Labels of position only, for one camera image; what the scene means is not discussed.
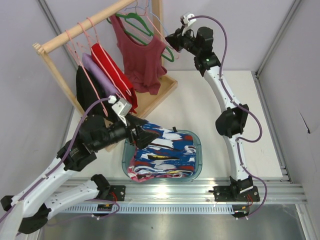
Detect blue patterned trousers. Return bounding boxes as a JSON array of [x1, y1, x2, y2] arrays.
[[127, 122, 197, 179]]

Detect light blue wire hanger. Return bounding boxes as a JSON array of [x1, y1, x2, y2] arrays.
[[123, 0, 173, 50]]

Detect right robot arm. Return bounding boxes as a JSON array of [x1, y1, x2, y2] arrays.
[[165, 26, 260, 203]]

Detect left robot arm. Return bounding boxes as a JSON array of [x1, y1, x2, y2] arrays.
[[0, 115, 159, 240]]

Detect pink hanger with red garment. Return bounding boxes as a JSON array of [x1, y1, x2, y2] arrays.
[[87, 17, 132, 100]]

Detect green hanger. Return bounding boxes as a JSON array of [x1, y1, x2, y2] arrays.
[[105, 11, 176, 62]]

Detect pink hanger with black garment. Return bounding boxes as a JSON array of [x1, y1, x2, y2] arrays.
[[64, 30, 111, 117]]

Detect pink hanger with purple garment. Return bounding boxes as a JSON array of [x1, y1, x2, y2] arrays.
[[82, 31, 128, 99]]

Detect teal plastic basket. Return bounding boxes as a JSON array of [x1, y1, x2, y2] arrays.
[[121, 129, 203, 182]]

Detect wooden clothes rack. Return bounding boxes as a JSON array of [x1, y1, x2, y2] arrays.
[[33, 0, 178, 119]]

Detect maroon tank top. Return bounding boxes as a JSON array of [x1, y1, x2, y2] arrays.
[[109, 15, 167, 95]]

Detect red garment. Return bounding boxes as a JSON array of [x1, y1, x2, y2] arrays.
[[91, 43, 138, 114]]

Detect black garment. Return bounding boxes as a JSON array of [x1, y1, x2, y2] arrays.
[[76, 65, 111, 120]]

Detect purple garment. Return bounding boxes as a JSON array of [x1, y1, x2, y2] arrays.
[[82, 53, 120, 97]]

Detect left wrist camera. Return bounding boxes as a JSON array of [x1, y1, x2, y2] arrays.
[[108, 95, 132, 127]]

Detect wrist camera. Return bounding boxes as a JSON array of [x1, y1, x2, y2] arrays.
[[108, 95, 132, 127], [180, 12, 196, 36]]

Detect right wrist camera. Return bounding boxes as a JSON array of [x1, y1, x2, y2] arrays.
[[180, 12, 196, 36]]

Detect pink empty wire hanger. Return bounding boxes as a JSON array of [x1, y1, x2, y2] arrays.
[[116, 0, 179, 63]]

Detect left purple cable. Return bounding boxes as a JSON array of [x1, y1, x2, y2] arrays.
[[0, 97, 112, 221]]

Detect aluminium mounting rail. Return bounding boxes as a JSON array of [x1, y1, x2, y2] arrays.
[[108, 178, 307, 204]]

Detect white slotted cable duct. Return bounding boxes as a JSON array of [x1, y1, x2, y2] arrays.
[[62, 203, 234, 215]]

